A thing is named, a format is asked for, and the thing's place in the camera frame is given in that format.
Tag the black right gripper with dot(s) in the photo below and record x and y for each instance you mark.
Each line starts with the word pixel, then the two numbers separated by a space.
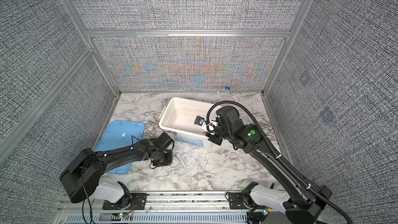
pixel 214 138

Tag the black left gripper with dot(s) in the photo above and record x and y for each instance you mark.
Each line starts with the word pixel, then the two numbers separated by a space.
pixel 169 162

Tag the white ceramic pestle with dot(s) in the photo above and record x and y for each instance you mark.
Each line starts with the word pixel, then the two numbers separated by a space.
pixel 181 160

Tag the white plastic storage box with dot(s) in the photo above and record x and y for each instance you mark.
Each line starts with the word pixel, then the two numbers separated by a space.
pixel 178 117

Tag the blue plastic box lid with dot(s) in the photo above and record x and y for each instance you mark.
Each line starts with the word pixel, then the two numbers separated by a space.
pixel 120 134

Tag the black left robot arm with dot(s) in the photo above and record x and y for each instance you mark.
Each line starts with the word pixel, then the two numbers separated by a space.
pixel 82 176

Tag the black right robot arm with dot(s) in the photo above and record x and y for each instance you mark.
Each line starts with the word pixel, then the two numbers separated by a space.
pixel 231 121

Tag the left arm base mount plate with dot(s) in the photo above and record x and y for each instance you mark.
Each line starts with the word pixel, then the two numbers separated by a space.
pixel 127 202

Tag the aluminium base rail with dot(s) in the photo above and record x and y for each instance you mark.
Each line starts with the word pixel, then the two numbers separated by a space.
pixel 170 207

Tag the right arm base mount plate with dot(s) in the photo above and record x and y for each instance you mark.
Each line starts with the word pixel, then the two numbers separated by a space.
pixel 235 200

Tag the left corner aluminium frame post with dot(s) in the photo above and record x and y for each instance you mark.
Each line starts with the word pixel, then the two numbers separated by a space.
pixel 80 26

